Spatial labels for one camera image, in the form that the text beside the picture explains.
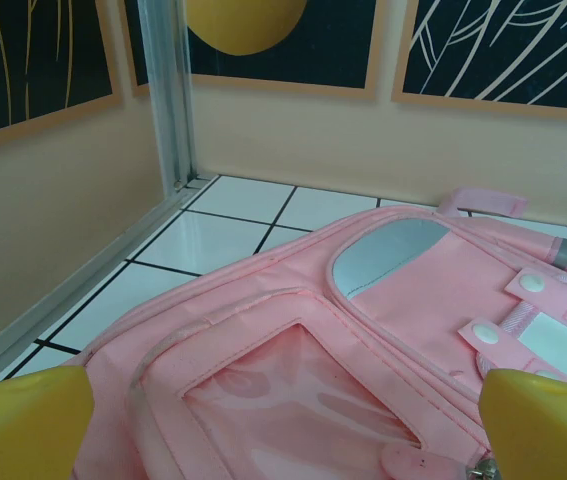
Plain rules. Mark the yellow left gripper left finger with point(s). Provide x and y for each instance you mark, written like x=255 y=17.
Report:
x=18 y=430

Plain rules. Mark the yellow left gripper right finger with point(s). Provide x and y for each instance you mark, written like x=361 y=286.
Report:
x=543 y=435

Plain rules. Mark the pink backpack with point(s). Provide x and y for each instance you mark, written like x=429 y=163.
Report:
x=263 y=320

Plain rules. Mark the aluminium side floor rail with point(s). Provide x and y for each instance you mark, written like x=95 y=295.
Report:
x=63 y=295

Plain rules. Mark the aluminium corner post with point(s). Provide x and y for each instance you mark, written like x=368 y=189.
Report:
x=168 y=100

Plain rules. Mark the dark wall panel gold lines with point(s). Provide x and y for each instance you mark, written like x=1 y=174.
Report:
x=38 y=50

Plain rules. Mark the dark wall panel white leaves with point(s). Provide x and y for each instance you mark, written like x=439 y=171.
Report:
x=503 y=45

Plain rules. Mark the dark wall panel yellow oval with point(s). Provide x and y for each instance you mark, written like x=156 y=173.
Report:
x=313 y=55

